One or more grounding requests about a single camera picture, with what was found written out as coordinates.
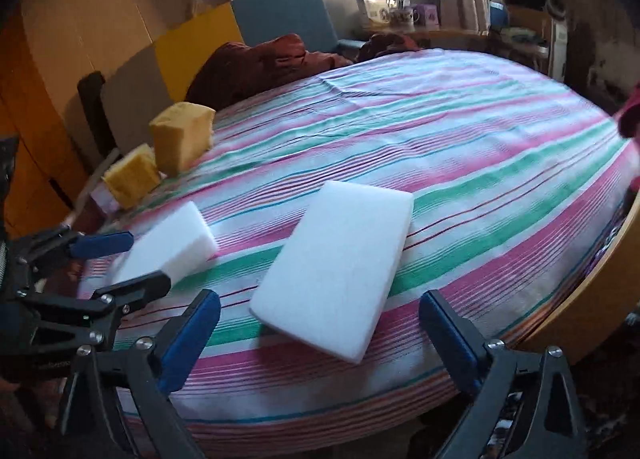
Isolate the floral mug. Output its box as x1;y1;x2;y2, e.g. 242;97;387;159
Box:
387;6;421;30

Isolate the yellow sponge block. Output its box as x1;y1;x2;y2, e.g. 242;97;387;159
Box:
149;102;217;175
102;144;162;210

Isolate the dark pink cloth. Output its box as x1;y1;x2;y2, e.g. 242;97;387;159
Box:
617;89;640;137

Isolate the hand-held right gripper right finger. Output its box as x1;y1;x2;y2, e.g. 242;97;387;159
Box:
419;289;588;459

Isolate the wooden bed frame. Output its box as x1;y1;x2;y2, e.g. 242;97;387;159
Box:
520;189;640;366

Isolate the grey yellow blue sofa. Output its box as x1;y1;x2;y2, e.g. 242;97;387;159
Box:
75;0;368;212

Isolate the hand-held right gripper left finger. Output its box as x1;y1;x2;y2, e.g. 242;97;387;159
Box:
50;289;222;459

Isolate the dark red cloth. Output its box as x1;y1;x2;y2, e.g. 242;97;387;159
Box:
185;32;423;112

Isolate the large white foam sponge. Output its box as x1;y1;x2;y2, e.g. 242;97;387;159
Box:
249;180;415;365

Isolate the wooden desk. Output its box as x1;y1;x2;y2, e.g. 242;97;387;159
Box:
357;26;501;52

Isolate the striped pink green bed sheet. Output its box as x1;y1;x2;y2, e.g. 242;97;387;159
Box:
75;48;640;457

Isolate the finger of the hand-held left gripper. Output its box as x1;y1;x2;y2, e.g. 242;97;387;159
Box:
82;270;174;341
15;230;134;271

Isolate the small white foam sponge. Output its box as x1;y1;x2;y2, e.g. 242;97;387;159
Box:
111;202;219;286

